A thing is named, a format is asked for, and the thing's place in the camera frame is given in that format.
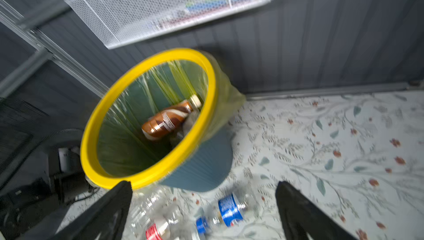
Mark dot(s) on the clear ribbed bottle white cap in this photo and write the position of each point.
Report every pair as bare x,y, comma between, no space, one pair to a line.
143,205

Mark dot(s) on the black wire basket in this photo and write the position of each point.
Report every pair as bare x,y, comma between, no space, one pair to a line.
18,122

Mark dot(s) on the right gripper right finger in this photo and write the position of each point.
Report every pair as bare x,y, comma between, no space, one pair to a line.
302,219

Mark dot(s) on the pink label bottle yellow cap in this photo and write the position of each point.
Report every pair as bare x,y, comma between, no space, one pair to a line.
165,224

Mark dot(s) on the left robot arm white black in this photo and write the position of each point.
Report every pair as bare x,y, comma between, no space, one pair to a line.
48,178

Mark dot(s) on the blue label bottle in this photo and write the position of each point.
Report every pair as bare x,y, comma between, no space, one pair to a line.
237,207

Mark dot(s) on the white wire mesh basket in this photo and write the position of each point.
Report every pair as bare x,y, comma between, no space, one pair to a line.
118,23

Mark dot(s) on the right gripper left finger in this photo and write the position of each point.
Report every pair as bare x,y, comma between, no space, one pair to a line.
104,220

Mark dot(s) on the teal bin with yellow rim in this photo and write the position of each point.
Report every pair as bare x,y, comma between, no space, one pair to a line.
114,149

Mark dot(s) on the brown tea bottle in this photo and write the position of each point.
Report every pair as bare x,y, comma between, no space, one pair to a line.
169,119

